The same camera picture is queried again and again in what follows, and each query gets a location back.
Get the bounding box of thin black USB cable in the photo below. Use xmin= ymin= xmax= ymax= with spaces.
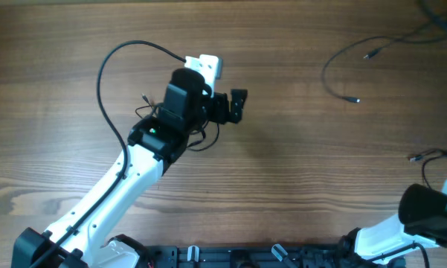
xmin=321 ymin=22 xmax=447 ymax=104

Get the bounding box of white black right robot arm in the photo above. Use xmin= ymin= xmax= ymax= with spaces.
xmin=335 ymin=148 xmax=447 ymax=267

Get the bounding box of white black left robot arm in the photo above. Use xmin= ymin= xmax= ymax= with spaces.
xmin=11 ymin=68 xmax=248 ymax=267

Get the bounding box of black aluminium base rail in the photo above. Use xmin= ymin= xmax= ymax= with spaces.
xmin=107 ymin=234 xmax=406 ymax=268

